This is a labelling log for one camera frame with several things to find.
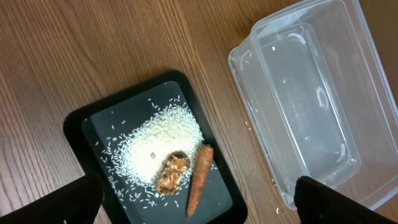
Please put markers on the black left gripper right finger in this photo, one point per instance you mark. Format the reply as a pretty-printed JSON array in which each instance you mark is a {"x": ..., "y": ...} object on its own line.
[{"x": 317, "y": 203}]

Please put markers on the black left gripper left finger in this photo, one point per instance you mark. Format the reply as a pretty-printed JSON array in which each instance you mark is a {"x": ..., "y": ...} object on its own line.
[{"x": 76, "y": 202}]

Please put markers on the brown walnut food scrap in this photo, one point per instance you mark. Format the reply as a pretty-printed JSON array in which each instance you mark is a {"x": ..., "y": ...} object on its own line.
[{"x": 172, "y": 173}]

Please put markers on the orange carrot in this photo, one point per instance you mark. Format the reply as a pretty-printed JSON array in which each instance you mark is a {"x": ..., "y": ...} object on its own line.
[{"x": 201, "y": 170}]

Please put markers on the black tray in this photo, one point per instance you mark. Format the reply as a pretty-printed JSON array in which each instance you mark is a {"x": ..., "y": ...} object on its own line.
[{"x": 221, "y": 200}]

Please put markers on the pile of rice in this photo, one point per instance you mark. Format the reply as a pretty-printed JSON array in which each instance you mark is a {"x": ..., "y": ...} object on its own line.
[{"x": 133, "y": 155}]

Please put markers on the clear plastic bin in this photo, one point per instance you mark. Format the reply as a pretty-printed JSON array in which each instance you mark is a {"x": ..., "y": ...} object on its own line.
[{"x": 319, "y": 101}]

